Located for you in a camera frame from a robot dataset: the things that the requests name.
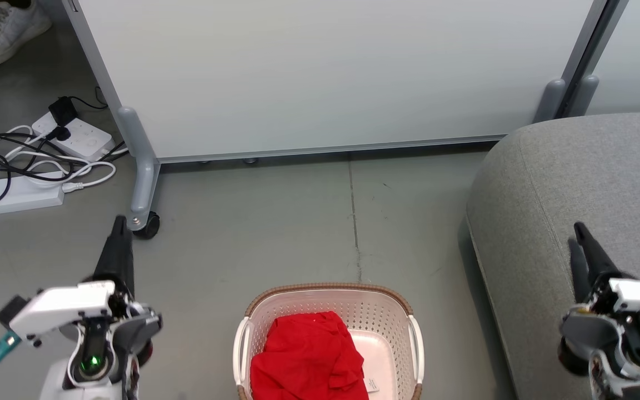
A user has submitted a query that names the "white power box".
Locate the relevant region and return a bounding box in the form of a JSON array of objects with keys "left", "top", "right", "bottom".
[{"left": 0, "top": 172, "right": 66, "bottom": 216}]

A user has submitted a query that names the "white sneaker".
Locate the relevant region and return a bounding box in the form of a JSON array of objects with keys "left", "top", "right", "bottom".
[{"left": 0, "top": 0, "right": 53, "bottom": 68}]

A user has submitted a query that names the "white power strip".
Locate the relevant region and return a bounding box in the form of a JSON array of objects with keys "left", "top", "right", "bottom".
[{"left": 31, "top": 111, "right": 116, "bottom": 163}]

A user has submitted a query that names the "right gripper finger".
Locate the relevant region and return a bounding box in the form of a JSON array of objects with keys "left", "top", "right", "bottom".
[
  {"left": 573, "top": 222, "right": 623, "bottom": 285},
  {"left": 568, "top": 238, "right": 592, "bottom": 305}
]

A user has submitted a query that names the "grey fabric sofa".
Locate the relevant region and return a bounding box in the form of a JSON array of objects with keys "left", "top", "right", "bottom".
[{"left": 466, "top": 111, "right": 640, "bottom": 400}]

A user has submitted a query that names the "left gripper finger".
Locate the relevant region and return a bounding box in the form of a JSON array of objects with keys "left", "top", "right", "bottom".
[{"left": 93, "top": 216, "right": 135, "bottom": 298}]

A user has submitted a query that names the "red cloth garment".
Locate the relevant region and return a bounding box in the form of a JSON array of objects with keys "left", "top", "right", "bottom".
[{"left": 249, "top": 311, "right": 369, "bottom": 400}]

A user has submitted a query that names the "black caster wheel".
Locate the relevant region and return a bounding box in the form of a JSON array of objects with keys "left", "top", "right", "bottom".
[{"left": 133, "top": 211, "right": 161, "bottom": 240}]

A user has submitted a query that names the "teal cable connector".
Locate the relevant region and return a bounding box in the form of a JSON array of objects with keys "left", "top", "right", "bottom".
[{"left": 0, "top": 331, "right": 23, "bottom": 373}]

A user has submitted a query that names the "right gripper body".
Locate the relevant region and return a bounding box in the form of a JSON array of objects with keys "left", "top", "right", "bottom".
[{"left": 558, "top": 277, "right": 640, "bottom": 384}]

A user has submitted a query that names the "white partition panel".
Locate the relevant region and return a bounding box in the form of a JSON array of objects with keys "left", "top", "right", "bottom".
[
  {"left": 62, "top": 0, "right": 612, "bottom": 164},
  {"left": 586, "top": 0, "right": 640, "bottom": 116}
]

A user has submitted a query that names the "black power adapter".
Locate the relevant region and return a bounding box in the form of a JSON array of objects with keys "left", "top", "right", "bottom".
[{"left": 48, "top": 96, "right": 79, "bottom": 127}]

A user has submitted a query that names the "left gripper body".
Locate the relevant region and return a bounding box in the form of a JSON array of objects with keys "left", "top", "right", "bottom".
[{"left": 8, "top": 279, "right": 163, "bottom": 359}]

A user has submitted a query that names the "white cable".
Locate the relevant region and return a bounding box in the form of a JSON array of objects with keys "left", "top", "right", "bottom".
[{"left": 0, "top": 125, "right": 129, "bottom": 193}]

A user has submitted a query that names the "white plastic laundry basket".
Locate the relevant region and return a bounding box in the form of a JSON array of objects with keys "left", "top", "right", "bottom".
[{"left": 233, "top": 282, "right": 425, "bottom": 400}]

